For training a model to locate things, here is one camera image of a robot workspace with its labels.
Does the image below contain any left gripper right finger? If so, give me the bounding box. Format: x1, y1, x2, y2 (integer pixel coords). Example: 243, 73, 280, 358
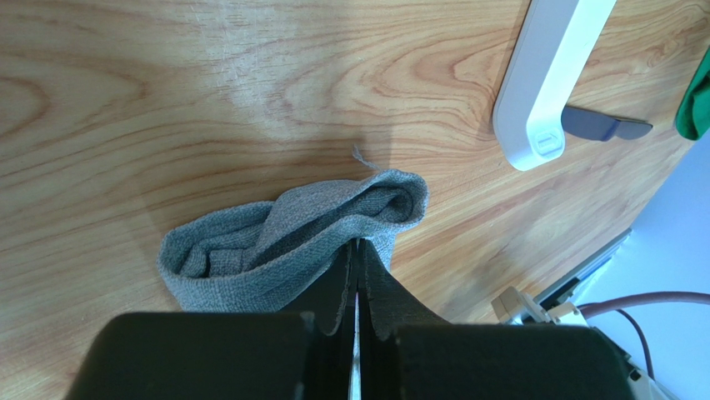
357, 239, 448, 399

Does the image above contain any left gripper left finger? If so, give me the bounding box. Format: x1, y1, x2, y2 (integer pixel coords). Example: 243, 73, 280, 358
282, 240, 358, 399

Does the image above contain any grey cloth napkin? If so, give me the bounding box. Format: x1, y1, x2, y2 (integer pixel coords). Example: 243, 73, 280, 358
157, 169, 429, 313

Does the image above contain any white stand base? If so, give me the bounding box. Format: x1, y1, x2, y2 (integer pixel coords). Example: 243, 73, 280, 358
492, 0, 616, 171

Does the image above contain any green shirt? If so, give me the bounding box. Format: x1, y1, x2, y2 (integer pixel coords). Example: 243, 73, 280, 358
675, 50, 709, 141

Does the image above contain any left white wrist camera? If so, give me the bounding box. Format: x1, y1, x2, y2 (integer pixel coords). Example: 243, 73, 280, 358
491, 287, 589, 328

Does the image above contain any aluminium frame rail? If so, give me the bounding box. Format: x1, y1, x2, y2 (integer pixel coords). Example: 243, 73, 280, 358
534, 228, 633, 310

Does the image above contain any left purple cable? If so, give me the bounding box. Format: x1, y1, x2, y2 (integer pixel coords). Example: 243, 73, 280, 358
577, 291, 710, 381

